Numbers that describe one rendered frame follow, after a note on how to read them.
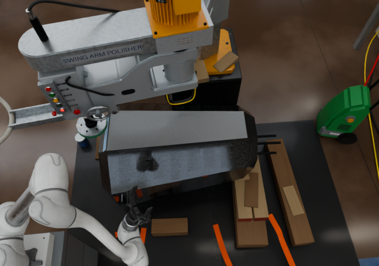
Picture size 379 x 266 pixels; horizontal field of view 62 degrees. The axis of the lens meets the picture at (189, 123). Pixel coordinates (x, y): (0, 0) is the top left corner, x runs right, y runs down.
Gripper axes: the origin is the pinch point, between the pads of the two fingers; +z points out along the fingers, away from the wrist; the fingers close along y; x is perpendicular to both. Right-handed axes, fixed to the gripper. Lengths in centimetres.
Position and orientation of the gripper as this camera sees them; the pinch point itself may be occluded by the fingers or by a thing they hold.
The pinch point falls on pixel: (141, 198)
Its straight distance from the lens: 163.4
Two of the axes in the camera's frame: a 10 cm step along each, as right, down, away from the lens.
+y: -5.9, -6.8, 4.2
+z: 3.4, -6.9, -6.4
